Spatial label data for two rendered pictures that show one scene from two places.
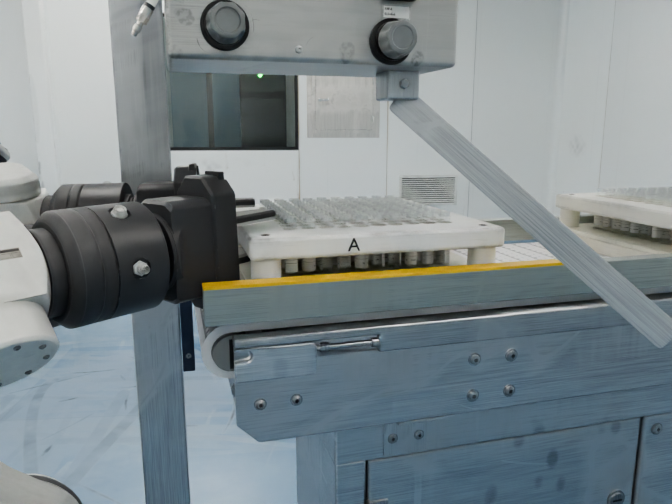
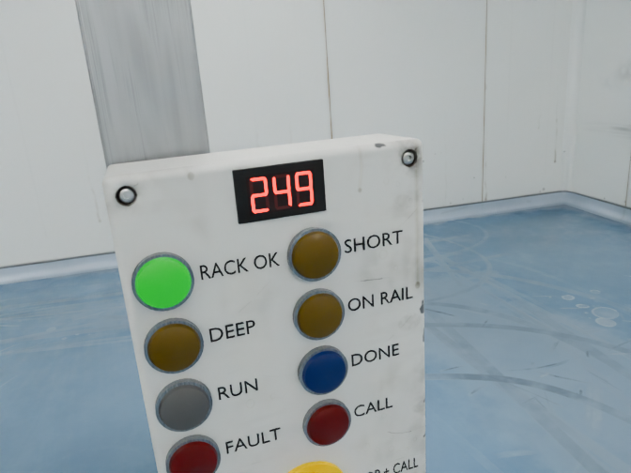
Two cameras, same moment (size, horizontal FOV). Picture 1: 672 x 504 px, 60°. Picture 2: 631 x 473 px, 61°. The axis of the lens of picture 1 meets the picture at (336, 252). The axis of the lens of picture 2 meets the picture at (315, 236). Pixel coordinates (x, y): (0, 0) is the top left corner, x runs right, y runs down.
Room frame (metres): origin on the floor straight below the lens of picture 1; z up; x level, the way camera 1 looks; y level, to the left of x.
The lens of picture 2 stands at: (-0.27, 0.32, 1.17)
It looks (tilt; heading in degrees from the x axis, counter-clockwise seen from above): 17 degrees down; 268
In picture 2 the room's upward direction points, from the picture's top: 4 degrees counter-clockwise
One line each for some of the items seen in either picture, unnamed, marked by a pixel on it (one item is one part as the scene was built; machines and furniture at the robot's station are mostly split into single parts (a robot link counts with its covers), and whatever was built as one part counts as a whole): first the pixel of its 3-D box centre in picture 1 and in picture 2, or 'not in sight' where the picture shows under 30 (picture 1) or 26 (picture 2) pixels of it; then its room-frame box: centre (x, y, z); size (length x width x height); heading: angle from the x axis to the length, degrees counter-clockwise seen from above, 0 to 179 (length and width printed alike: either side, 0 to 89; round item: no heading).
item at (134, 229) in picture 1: (162, 251); not in sight; (0.47, 0.14, 0.92); 0.12 x 0.10 x 0.13; 138
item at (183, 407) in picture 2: not in sight; (184, 406); (-0.20, 0.07, 1.00); 0.03 x 0.01 x 0.03; 16
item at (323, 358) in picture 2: not in sight; (324, 372); (-0.28, 0.05, 1.00); 0.03 x 0.01 x 0.03; 16
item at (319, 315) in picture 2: not in sight; (319, 315); (-0.28, 0.05, 1.04); 0.03 x 0.01 x 0.03; 16
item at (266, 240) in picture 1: (346, 223); not in sight; (0.63, -0.01, 0.92); 0.25 x 0.24 x 0.02; 16
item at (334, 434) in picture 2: not in sight; (328, 424); (-0.28, 0.05, 0.96); 0.03 x 0.01 x 0.03; 16
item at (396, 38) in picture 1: (396, 33); not in sight; (0.45, -0.04, 1.09); 0.03 x 0.03 x 0.04; 16
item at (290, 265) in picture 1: (290, 257); not in sight; (0.54, 0.04, 0.90); 0.01 x 0.01 x 0.07
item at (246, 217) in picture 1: (244, 213); not in sight; (0.54, 0.09, 0.94); 0.06 x 0.03 x 0.02; 138
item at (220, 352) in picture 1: (218, 309); not in sight; (0.60, 0.13, 0.83); 0.27 x 0.03 x 0.03; 16
